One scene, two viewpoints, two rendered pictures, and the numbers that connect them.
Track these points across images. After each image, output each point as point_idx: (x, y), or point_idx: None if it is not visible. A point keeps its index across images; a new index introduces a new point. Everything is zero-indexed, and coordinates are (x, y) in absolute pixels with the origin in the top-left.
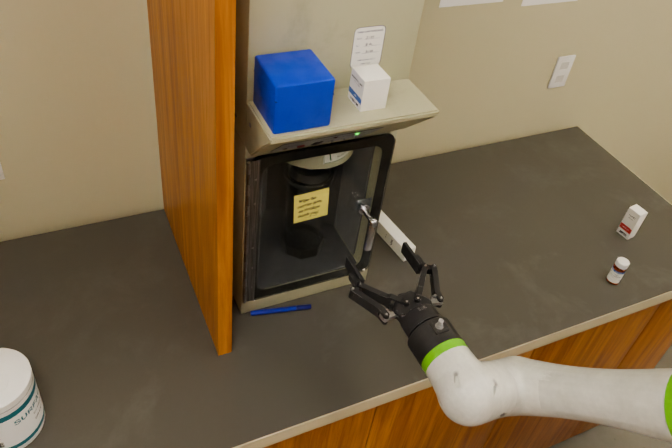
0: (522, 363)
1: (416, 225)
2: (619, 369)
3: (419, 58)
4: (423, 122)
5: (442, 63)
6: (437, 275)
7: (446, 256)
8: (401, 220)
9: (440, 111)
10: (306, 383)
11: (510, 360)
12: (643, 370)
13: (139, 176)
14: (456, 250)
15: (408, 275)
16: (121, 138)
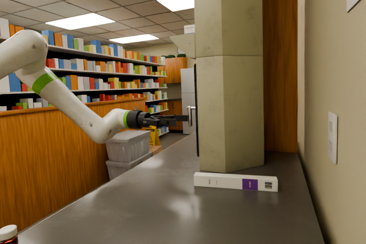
0: (102, 119)
1: (218, 199)
2: (70, 95)
3: (343, 89)
4: (350, 209)
5: (355, 105)
6: (152, 120)
7: (177, 196)
8: (229, 196)
9: (360, 208)
10: (176, 151)
11: (107, 120)
12: (64, 87)
13: (303, 131)
14: (176, 202)
15: (185, 180)
16: (302, 107)
